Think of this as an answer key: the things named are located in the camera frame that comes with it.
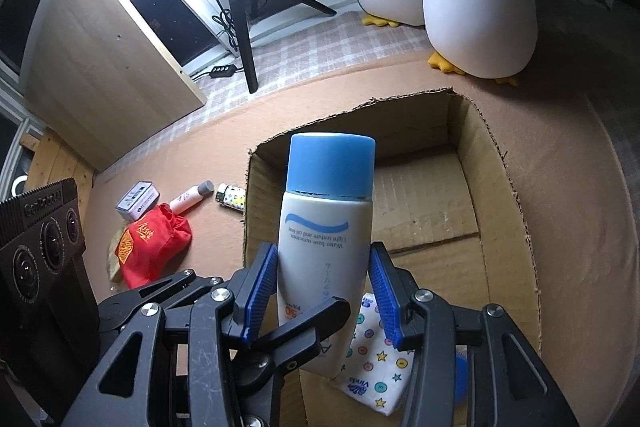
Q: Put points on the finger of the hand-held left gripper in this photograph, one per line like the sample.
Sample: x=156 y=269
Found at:
x=310 y=332
x=165 y=285

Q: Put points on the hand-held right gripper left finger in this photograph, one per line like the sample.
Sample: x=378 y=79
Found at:
x=260 y=292

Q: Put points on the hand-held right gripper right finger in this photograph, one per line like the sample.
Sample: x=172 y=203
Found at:
x=385 y=297

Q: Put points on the red snack bag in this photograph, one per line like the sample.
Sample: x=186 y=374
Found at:
x=150 y=247

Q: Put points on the yellow-green sponge pack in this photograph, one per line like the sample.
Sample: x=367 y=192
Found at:
x=114 y=264

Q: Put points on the small pink white tube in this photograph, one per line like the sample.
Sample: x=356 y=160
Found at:
x=187 y=199

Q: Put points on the white tin box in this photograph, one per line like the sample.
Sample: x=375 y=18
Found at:
x=136 y=201

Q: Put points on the cardboard box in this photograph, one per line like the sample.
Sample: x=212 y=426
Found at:
x=425 y=207

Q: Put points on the white sunscreen bottle blue cap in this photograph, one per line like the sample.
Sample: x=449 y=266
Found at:
x=325 y=217

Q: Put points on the star-print tissue pack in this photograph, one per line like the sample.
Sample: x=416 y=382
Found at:
x=375 y=357

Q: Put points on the wooden shelf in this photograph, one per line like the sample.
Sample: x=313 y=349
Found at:
x=55 y=167

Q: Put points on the blue round lid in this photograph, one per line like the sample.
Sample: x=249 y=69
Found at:
x=461 y=377

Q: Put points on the light wooden board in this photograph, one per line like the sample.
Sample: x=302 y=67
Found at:
x=100 y=82

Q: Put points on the black tripod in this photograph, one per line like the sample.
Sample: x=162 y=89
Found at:
x=247 y=47

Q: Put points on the grey checked floor mat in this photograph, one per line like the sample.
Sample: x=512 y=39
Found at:
x=300 y=47

